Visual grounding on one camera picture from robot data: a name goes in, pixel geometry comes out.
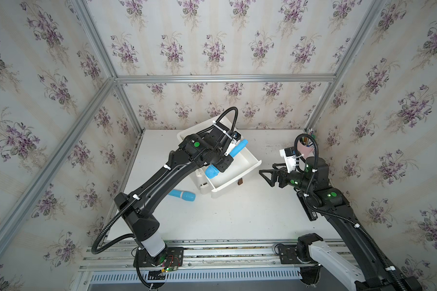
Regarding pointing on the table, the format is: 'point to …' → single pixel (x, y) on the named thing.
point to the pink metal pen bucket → (304, 151)
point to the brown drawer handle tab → (240, 181)
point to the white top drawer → (244, 160)
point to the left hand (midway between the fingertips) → (226, 158)
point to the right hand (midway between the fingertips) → (271, 169)
